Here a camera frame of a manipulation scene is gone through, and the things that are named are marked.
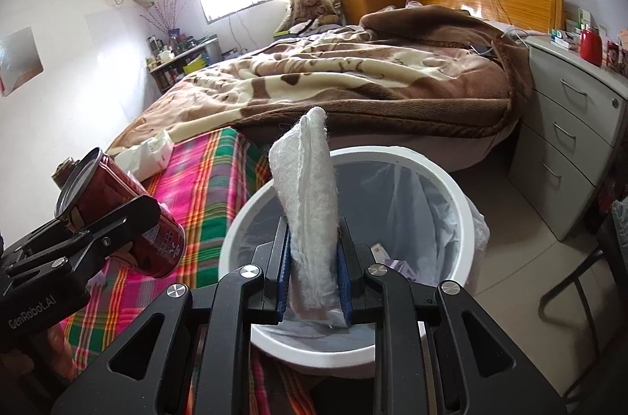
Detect brown patterned blanket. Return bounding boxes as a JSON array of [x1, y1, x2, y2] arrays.
[[105, 5, 533, 151]]

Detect red patterned can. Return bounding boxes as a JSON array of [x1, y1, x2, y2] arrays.
[[606, 39, 626, 69]]

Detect pink box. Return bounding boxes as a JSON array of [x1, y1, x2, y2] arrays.
[[617, 27, 628, 77]]

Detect pink green plaid cloth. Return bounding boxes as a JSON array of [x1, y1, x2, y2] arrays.
[[46, 128, 315, 415]]

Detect cluster of bottles and jars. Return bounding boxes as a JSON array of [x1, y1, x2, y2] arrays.
[[146, 29, 207, 65]]

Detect brown teddy bear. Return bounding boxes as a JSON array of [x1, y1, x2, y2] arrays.
[[293, 0, 341, 27]]

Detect white trash bin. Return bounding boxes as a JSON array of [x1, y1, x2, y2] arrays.
[[217, 145, 479, 380]]

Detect grey nightstand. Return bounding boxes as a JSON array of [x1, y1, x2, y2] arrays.
[[508, 35, 628, 241]]

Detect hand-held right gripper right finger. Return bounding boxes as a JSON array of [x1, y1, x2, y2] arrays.
[[336, 219, 567, 415]]

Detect translucent bin liner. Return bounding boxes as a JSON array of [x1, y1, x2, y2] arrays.
[[230, 160, 491, 347]]

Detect purple carton box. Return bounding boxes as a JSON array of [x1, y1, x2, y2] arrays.
[[383, 258, 418, 283]]

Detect cluttered shelf desk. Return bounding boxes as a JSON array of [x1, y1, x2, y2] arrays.
[[146, 36, 224, 94]]

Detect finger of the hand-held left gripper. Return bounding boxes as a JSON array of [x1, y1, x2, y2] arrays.
[[2, 214, 74, 259], [5, 194, 162, 283]]

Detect flat white blue box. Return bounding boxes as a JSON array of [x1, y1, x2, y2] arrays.
[[549, 28, 582, 50]]

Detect dried flower branches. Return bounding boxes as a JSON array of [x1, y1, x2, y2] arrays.
[[140, 0, 192, 33]]

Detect red jar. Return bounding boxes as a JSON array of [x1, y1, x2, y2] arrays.
[[579, 25, 603, 67]]

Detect black chair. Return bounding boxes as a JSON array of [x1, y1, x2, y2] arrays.
[[540, 196, 628, 401]]

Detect white tissue pack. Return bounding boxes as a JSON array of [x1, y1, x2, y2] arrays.
[[113, 133, 173, 176]]

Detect shiny wall panel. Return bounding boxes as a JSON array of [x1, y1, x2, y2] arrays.
[[0, 26, 44, 98]]

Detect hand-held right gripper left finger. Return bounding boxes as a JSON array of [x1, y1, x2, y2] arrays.
[[51, 216, 295, 415]]

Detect green white boxes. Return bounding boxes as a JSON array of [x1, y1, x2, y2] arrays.
[[564, 9, 609, 38]]

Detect red drink can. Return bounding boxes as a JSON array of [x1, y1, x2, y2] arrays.
[[53, 147, 186, 279]]

